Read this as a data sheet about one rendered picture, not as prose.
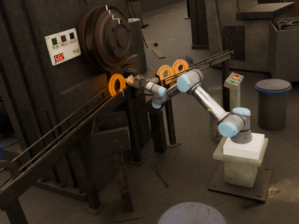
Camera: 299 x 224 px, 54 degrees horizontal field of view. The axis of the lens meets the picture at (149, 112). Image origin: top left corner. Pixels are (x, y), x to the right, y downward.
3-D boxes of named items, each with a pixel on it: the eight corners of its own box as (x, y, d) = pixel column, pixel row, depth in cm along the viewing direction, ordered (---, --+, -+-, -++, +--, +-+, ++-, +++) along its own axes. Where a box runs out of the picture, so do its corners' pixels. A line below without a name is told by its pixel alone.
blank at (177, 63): (170, 62, 256) (172, 63, 254) (185, 56, 261) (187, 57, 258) (173, 78, 263) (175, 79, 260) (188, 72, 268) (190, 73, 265)
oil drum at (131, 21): (108, 76, 521) (98, 25, 485) (126, 66, 567) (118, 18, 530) (137, 77, 492) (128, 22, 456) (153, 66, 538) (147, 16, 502)
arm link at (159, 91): (161, 100, 227) (163, 91, 222) (149, 95, 231) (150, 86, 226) (166, 95, 233) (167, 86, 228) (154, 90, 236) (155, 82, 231)
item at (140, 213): (114, 229, 196) (91, 135, 166) (114, 202, 220) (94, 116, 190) (144, 223, 197) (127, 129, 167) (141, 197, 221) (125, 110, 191)
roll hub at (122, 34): (109, 63, 207) (101, 22, 195) (130, 53, 228) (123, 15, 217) (115, 63, 204) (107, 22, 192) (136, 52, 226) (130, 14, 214)
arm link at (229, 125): (248, 123, 192) (192, 66, 206) (237, 133, 183) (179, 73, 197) (238, 133, 201) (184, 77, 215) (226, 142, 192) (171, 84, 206)
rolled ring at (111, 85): (123, 70, 233) (120, 70, 234) (110, 78, 218) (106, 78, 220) (127, 92, 240) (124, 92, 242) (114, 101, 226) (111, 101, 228)
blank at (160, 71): (155, 68, 252) (156, 69, 249) (170, 62, 256) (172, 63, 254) (159, 85, 258) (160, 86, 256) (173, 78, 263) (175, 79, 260)
